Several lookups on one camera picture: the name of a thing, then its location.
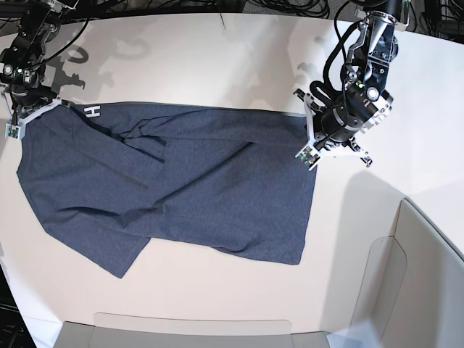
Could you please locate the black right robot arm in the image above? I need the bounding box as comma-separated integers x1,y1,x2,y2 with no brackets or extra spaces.
1,1,78,128

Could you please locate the grey bin bottom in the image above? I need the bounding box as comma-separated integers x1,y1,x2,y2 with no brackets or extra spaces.
54,312,329,347

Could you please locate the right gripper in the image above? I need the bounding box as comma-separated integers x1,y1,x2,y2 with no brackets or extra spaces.
1,83,72,126

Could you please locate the grey bin right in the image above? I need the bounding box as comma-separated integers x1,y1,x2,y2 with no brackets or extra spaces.
350,199,463,347

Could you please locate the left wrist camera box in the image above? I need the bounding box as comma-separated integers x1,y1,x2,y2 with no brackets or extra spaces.
294,144,322,171

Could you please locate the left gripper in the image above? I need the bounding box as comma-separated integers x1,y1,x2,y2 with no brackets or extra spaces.
294,88,373,167

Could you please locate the dark blue t-shirt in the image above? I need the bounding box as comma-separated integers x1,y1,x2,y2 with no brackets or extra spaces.
17,103,316,278

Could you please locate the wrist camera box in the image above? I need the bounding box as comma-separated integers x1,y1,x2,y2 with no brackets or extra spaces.
294,144,322,171
5,122,26,141

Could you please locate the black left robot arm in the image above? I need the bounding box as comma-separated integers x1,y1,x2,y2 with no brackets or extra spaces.
294,1,411,170

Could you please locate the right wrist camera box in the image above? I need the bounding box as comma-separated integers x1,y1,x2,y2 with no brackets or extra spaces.
5,122,26,141

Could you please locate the grey bin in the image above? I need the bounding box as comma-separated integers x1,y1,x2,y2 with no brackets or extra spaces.
54,312,329,347
350,199,463,347

